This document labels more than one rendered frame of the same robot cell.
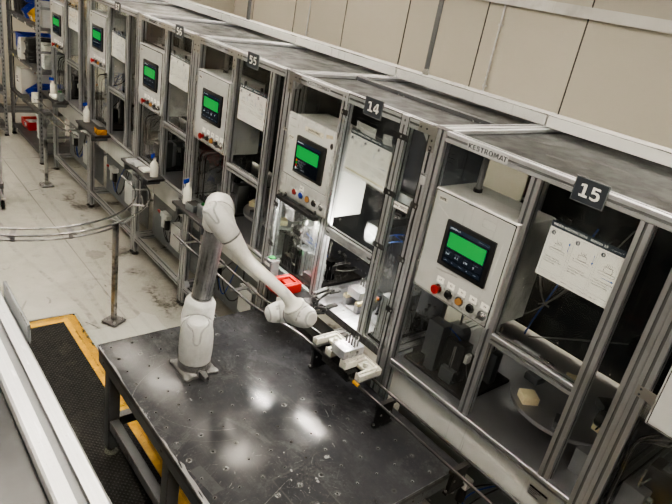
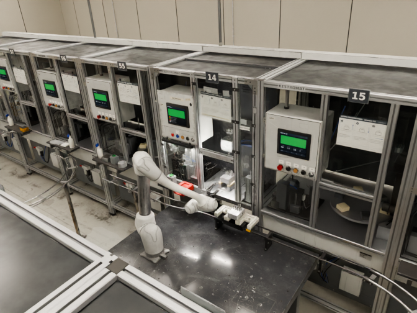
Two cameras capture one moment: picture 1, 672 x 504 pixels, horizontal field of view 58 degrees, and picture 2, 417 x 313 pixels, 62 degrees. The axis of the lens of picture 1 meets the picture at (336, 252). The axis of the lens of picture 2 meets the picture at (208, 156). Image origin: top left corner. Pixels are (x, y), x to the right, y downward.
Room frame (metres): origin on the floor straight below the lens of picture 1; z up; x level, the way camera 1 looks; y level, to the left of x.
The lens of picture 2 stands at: (0.12, 0.46, 2.68)
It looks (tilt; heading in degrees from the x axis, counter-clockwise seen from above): 27 degrees down; 351
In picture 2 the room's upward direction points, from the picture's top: 3 degrees counter-clockwise
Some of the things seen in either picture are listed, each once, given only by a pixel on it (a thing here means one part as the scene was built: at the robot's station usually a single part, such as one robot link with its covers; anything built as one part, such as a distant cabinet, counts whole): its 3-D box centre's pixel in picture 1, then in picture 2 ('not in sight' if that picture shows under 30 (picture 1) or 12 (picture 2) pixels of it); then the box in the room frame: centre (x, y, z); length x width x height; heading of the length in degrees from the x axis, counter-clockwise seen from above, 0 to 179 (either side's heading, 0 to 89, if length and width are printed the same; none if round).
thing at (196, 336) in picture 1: (196, 337); (152, 236); (2.42, 0.58, 0.85); 0.18 x 0.16 x 0.22; 15
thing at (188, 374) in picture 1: (196, 365); (156, 251); (2.40, 0.57, 0.71); 0.22 x 0.18 x 0.06; 43
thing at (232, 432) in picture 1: (267, 405); (205, 259); (2.26, 0.18, 0.66); 1.50 x 1.06 x 0.04; 43
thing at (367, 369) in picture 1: (345, 359); (236, 218); (2.49, -0.14, 0.84); 0.36 x 0.14 x 0.10; 43
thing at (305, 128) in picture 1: (323, 163); (184, 113); (3.17, 0.16, 1.60); 0.42 x 0.29 x 0.46; 43
